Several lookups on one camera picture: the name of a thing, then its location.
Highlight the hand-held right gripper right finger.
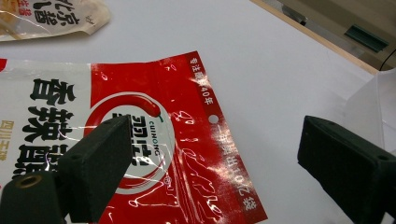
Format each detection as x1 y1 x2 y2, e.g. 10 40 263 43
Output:
297 115 396 224

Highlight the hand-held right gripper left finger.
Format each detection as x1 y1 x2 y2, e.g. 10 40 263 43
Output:
0 114 134 224

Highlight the red and white sauce packet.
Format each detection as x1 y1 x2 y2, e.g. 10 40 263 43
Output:
0 50 269 224

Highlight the beige spouted sauce pouch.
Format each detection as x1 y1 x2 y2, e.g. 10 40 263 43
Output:
0 0 111 42

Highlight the light wooden desk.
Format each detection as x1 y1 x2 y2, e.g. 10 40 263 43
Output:
261 0 396 71

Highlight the black cable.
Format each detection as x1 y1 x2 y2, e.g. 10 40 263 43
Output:
378 47 396 71

